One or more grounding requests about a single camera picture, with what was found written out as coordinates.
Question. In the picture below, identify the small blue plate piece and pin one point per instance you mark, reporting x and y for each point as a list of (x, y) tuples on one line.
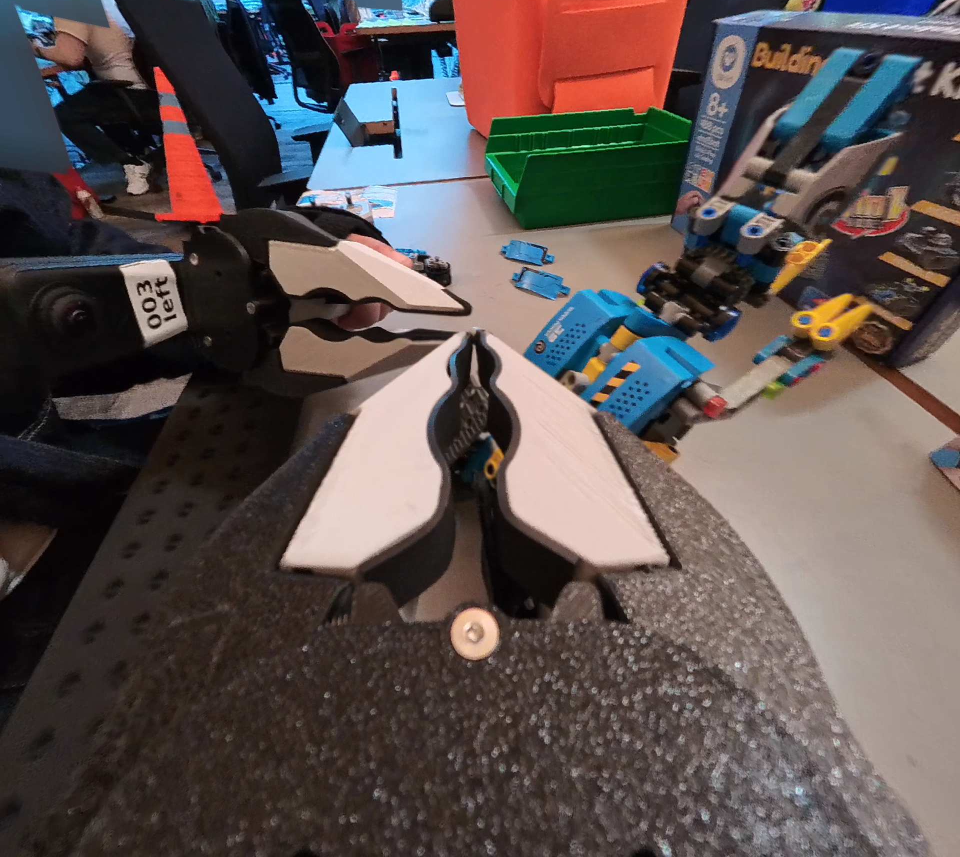
[(528, 253), (540, 284)]

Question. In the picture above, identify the grey metal bracket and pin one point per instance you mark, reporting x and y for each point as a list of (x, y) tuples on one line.
[(360, 122)]

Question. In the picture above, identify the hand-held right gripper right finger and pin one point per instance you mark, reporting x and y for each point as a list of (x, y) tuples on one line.
[(585, 497)]

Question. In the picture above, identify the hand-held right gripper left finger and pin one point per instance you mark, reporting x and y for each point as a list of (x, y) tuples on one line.
[(360, 497)]

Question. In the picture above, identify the black office chair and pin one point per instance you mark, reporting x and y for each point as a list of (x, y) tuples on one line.
[(300, 40), (195, 62)]

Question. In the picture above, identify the blue tracked toy robot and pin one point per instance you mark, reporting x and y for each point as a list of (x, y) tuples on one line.
[(630, 362)]

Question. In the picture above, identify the green plastic bin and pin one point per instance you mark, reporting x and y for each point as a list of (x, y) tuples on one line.
[(600, 182)]

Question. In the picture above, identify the dark toy kit box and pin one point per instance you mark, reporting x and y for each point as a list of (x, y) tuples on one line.
[(735, 77)]

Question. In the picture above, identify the small clear packet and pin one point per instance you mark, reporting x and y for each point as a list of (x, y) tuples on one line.
[(353, 202)]

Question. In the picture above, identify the person's left hand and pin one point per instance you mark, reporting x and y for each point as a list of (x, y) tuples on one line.
[(368, 317)]

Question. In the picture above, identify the small blue brick piece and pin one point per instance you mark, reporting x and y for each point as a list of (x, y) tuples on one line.
[(428, 268)]

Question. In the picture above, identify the orange cone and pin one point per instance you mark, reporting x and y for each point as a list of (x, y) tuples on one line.
[(188, 167)]

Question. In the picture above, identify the orange bag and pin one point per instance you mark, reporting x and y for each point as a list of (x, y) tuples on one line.
[(510, 32)]

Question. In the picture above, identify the black dimpled mat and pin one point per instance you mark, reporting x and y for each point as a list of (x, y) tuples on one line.
[(135, 557)]

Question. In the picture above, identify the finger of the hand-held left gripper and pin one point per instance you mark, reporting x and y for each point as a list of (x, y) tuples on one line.
[(323, 359), (375, 280)]

